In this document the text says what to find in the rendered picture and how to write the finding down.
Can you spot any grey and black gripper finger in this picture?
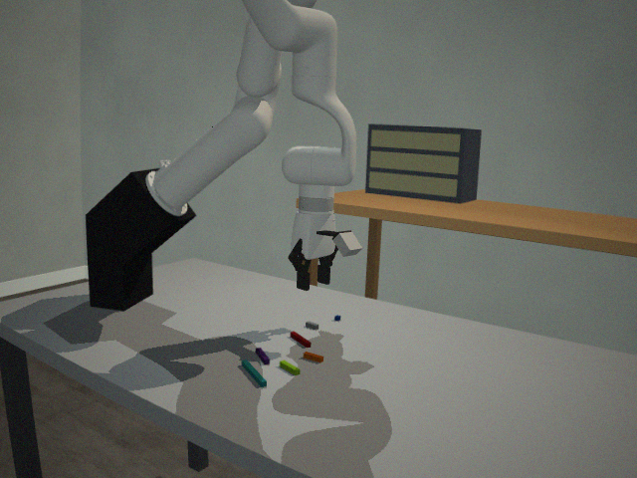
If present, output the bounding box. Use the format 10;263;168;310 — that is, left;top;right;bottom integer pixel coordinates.
288;238;311;291
318;245;338;285

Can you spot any purple rod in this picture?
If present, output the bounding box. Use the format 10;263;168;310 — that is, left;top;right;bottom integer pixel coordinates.
256;348;270;364

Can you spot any turquoise rod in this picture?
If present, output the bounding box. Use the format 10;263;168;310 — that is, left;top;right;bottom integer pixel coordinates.
242;359;267;387

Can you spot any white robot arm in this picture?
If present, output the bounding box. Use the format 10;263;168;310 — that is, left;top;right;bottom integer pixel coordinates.
145;0;356;216

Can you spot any orange rod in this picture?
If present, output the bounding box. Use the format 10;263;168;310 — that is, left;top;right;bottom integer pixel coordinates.
304;352;323;362

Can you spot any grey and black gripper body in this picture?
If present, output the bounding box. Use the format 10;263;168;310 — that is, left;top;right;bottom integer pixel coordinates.
292;209;335;260

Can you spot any lime green rod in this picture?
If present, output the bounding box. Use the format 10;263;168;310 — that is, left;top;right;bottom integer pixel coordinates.
280;360;301;375

